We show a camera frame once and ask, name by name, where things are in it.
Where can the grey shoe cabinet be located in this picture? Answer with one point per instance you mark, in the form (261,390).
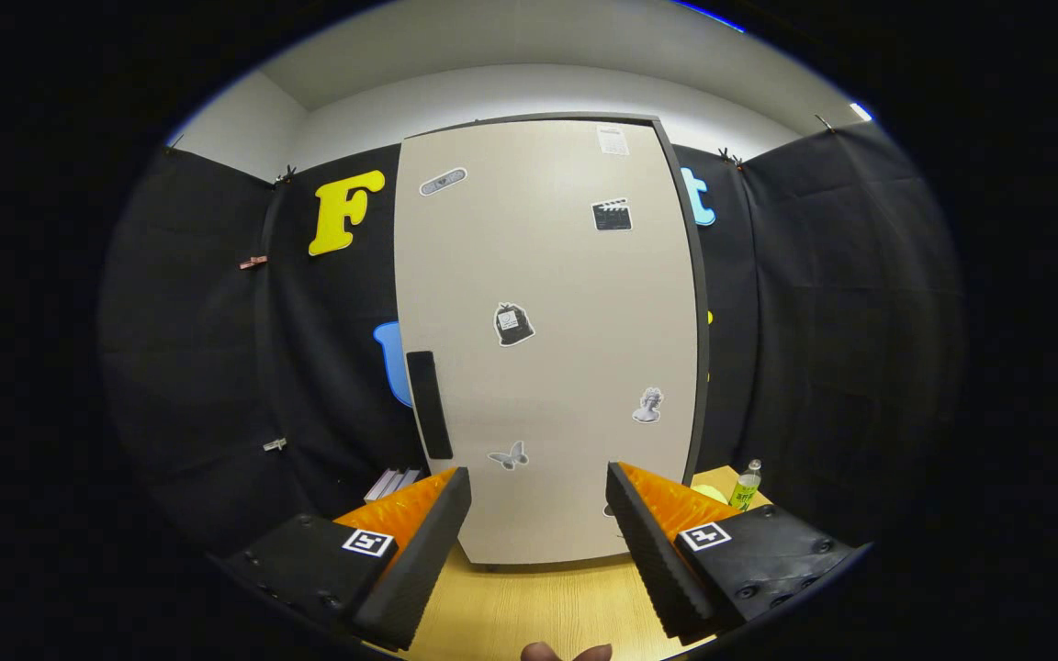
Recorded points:
(702,321)

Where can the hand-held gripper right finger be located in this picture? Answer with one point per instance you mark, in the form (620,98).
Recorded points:
(653,560)

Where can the beige shoe cabinet door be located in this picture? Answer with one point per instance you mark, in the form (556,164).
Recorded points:
(566,367)

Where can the brown clip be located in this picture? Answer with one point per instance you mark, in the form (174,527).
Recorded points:
(253,263)

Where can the silver clip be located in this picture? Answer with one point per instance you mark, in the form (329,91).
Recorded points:
(275,444)

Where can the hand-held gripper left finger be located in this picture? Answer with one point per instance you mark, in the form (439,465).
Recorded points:
(423,560)

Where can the green drink bottle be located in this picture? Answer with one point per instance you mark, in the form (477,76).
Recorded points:
(745,491)

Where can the pale yellow knobbly object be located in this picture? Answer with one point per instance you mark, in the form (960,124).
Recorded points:
(711,495)

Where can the white book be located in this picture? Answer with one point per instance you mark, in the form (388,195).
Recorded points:
(384,484)

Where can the black backdrop cloth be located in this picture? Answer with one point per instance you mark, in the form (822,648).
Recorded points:
(814,349)

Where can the small ceiling light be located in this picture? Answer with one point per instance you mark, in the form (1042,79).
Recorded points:
(861,111)

